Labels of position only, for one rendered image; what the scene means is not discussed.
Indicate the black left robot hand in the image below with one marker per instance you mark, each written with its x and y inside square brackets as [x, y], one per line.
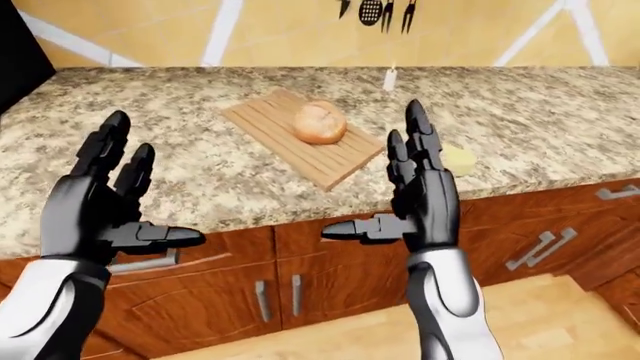
[75, 210]

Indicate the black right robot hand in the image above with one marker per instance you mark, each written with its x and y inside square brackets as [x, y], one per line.
[434, 210]

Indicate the yellow cheese wedge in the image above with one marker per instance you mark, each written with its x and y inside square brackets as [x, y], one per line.
[461, 159]

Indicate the round bread roll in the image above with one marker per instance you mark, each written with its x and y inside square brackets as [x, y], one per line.
[320, 122]

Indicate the wooden kitchen cabinet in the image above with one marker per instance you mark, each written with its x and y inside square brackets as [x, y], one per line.
[320, 270]

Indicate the small white bottle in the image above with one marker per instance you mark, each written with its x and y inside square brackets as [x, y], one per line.
[390, 78]

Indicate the wooden slatted cutting board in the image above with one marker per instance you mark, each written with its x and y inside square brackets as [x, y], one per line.
[302, 140]

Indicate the black appliance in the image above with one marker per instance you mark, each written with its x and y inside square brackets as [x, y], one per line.
[22, 56]

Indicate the black two-prong fork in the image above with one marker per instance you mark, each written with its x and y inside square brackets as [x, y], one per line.
[408, 17]
[386, 17]

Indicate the black hanging knife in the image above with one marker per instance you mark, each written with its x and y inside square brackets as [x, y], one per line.
[344, 6]

